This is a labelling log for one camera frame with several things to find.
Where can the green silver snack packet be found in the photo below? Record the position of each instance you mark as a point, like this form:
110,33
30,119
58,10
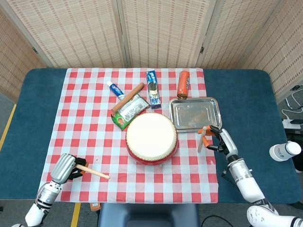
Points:
130,112

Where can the brown wooden rolling pin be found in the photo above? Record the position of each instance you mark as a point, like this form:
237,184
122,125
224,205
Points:
129,96

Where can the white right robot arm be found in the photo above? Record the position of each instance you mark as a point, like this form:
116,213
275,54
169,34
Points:
246,182

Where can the small orange box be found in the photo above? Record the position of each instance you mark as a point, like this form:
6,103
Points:
95,206

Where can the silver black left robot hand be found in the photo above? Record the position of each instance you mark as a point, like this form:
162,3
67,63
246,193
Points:
62,168

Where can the rectangular stainless steel tray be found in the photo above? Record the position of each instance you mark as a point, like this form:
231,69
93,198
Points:
194,113

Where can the white plastic bottle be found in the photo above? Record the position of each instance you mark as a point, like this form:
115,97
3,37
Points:
281,151

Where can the blue cookie packet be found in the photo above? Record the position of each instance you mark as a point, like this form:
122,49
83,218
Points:
152,89

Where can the woven beige folding screen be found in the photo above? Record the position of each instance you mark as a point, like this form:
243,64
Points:
161,30

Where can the teal table cover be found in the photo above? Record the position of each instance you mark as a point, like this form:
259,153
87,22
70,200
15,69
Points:
246,99

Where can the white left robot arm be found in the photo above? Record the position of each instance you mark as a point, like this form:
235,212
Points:
47,191

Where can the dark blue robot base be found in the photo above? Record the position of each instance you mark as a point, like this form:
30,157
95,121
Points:
149,215

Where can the white power strip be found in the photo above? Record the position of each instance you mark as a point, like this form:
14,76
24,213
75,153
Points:
292,123

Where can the orange cylindrical can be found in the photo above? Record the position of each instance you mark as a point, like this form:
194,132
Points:
183,84

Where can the white blue toothpaste tube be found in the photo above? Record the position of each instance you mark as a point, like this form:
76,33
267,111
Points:
116,89

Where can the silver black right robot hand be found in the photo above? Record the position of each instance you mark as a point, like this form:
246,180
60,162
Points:
227,142

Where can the red drum with white skin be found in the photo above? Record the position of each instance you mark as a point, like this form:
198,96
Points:
151,137

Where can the red white checkered tablecloth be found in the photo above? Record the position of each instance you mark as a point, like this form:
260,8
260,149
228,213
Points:
94,132

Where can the light wooden drumstick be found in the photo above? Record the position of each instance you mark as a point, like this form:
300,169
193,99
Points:
94,172
201,143

